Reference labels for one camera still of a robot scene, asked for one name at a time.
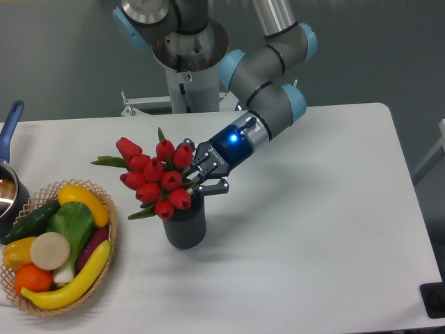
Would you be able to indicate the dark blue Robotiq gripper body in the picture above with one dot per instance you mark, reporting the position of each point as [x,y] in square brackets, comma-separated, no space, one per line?
[218,156]

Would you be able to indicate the red tulip bouquet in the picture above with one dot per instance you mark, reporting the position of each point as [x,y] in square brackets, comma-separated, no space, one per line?
[158,181]

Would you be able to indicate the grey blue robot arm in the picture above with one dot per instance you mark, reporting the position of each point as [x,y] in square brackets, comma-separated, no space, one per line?
[265,125]

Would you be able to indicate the dark grey ribbed vase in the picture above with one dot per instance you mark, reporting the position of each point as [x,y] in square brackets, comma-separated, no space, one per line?
[187,228]

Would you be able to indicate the purple eggplant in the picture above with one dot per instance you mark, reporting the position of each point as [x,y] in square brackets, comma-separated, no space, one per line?
[96,239]

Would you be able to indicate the yellow squash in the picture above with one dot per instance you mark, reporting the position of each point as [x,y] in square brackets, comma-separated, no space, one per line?
[85,203]

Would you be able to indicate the green bok choy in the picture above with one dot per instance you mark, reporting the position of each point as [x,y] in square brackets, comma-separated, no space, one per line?
[75,222]

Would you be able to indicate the woven wicker basket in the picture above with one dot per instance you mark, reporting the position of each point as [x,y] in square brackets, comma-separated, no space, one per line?
[43,196]

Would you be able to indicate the yellow banana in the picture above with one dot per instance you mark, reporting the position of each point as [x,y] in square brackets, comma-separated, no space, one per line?
[74,290]

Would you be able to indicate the green cucumber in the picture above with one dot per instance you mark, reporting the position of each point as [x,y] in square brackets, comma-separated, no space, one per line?
[33,224]

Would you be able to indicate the beige round disc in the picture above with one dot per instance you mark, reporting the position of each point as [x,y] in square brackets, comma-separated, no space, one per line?
[50,251]

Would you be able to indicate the yellow bell pepper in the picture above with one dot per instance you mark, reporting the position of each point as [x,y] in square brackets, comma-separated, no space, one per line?
[17,254]

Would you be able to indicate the orange fruit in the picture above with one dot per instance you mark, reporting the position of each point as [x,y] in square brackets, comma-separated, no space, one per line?
[32,278]

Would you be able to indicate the black device at edge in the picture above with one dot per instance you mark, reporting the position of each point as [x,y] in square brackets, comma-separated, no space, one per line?
[433,299]

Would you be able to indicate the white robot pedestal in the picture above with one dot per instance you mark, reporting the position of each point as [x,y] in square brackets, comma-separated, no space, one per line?
[193,49]

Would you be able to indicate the blue handled saucepan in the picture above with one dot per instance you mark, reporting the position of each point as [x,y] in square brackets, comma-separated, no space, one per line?
[14,195]

